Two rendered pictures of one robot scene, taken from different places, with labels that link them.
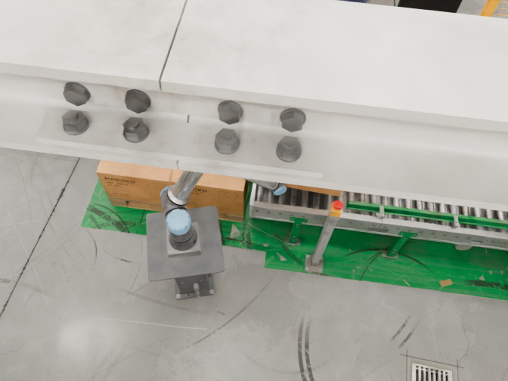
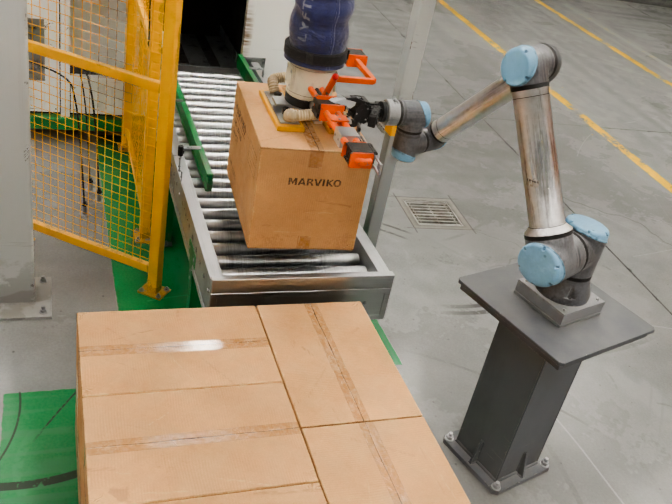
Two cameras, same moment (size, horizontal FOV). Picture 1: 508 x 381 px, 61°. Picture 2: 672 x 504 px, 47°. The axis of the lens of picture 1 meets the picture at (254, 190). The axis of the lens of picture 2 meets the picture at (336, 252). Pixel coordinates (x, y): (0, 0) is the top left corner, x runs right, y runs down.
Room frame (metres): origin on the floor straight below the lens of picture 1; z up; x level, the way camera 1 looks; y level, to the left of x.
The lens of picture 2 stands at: (2.98, 2.10, 2.15)
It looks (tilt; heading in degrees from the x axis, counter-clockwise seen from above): 31 degrees down; 241
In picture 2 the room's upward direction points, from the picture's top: 12 degrees clockwise
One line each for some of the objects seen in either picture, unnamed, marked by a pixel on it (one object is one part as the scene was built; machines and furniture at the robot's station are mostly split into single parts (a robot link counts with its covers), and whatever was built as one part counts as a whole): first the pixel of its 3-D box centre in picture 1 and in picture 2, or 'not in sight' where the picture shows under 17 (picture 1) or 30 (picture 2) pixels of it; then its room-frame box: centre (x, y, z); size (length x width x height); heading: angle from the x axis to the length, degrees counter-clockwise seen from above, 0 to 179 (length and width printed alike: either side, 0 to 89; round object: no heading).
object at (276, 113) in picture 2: not in sight; (281, 106); (1.97, -0.39, 1.11); 0.34 x 0.10 x 0.05; 84
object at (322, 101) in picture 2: not in sight; (328, 108); (1.91, -0.13, 1.21); 0.10 x 0.08 x 0.06; 174
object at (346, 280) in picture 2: (257, 168); (305, 282); (1.93, -0.02, 0.58); 0.70 x 0.03 x 0.06; 175
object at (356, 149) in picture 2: not in sight; (357, 154); (1.95, 0.21, 1.21); 0.08 x 0.07 x 0.05; 84
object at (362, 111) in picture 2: not in sight; (366, 110); (1.77, -0.13, 1.21); 0.12 x 0.09 x 0.08; 175
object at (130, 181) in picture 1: (185, 147); (258, 479); (2.28, 0.64, 0.34); 1.20 x 1.00 x 0.40; 85
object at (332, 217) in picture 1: (323, 239); (373, 220); (1.39, -0.55, 0.50); 0.07 x 0.07 x 1.00; 85
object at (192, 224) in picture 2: not in sight; (171, 156); (2.16, -1.21, 0.50); 2.31 x 0.05 x 0.19; 85
